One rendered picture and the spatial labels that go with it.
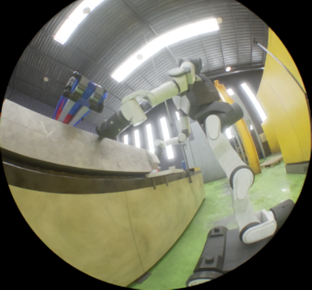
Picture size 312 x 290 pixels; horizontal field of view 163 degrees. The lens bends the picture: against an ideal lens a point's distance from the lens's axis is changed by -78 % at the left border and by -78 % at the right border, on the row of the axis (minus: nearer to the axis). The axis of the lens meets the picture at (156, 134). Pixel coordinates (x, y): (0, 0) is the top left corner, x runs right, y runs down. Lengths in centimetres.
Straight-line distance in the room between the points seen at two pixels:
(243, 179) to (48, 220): 80
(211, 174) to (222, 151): 561
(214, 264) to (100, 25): 968
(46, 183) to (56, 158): 11
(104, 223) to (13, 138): 50
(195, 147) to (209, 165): 135
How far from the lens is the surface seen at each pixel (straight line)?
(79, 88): 55
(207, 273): 68
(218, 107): 69
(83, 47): 947
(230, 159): 62
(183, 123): 101
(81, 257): 58
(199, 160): 633
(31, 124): 53
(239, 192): 60
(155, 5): 912
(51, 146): 50
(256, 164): 414
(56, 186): 47
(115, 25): 909
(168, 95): 46
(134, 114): 43
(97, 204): 53
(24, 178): 47
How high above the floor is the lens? 74
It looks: 24 degrees up
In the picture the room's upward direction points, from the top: 10 degrees counter-clockwise
